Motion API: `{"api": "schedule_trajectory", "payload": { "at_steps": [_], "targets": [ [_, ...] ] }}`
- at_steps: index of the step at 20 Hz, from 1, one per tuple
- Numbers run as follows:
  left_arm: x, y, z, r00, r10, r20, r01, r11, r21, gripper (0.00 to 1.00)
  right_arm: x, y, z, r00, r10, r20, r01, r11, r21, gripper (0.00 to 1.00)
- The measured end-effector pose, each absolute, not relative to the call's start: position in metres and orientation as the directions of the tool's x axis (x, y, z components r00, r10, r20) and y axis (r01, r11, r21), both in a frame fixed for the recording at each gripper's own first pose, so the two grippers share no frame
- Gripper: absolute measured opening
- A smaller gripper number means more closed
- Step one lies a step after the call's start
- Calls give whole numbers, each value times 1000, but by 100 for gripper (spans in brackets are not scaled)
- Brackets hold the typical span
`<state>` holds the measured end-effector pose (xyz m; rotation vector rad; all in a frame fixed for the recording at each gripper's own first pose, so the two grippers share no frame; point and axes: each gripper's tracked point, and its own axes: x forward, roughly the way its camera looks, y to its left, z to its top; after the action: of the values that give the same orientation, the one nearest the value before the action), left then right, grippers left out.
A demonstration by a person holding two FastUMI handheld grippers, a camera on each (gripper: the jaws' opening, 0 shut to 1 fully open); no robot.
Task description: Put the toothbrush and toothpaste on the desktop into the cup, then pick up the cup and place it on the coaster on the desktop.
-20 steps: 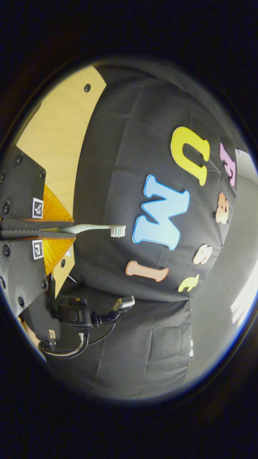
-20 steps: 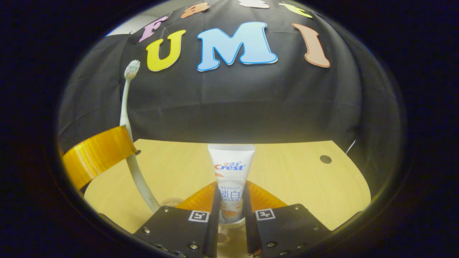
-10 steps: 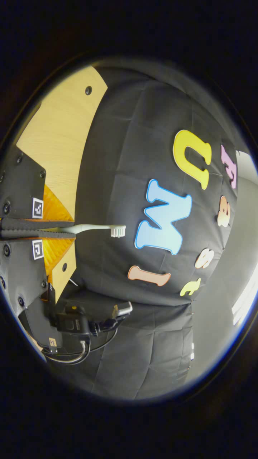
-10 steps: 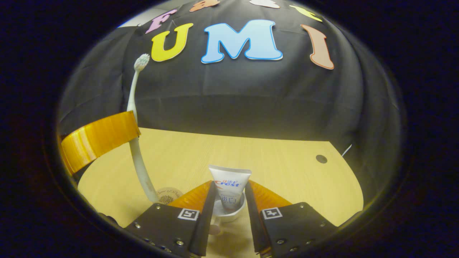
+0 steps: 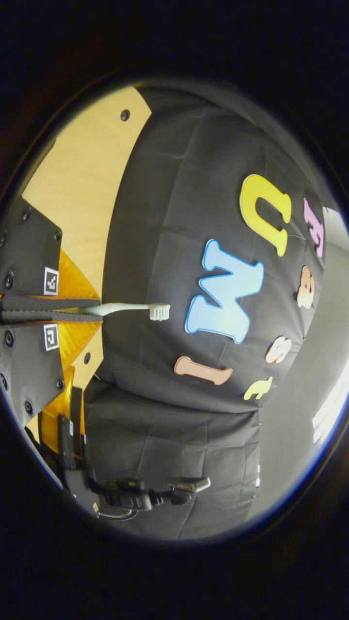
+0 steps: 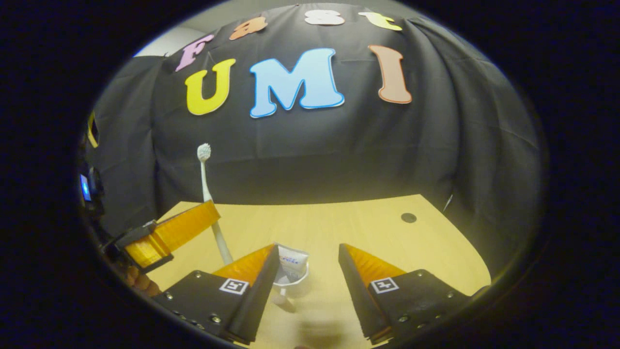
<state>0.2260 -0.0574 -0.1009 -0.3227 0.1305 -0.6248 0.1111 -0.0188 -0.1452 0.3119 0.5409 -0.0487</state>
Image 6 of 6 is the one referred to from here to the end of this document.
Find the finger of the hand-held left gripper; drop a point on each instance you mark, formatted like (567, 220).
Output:
(131, 240)

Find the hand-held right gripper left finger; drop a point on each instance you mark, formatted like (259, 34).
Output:
(254, 300)

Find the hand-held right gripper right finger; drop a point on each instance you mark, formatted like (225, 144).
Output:
(358, 295)

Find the white toothpaste tube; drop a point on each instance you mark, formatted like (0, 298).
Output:
(293, 261)

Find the white toothbrush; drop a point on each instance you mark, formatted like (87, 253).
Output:
(205, 174)

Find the wooden desktop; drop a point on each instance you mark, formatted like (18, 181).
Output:
(348, 223)

